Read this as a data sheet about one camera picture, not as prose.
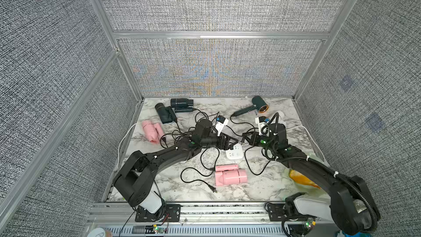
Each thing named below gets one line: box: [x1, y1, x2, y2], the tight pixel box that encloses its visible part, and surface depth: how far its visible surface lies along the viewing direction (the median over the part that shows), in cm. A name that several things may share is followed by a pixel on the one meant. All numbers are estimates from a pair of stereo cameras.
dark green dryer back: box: [170, 98, 194, 113], surface depth 112 cm
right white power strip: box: [225, 143, 244, 160], surface depth 92 cm
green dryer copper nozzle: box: [258, 104, 269, 114], surface depth 112 cm
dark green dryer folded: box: [154, 103, 178, 124], surface depth 109 cm
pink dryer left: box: [141, 121, 165, 145], surface depth 99 cm
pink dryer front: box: [214, 163, 249, 187], surface depth 81 cm
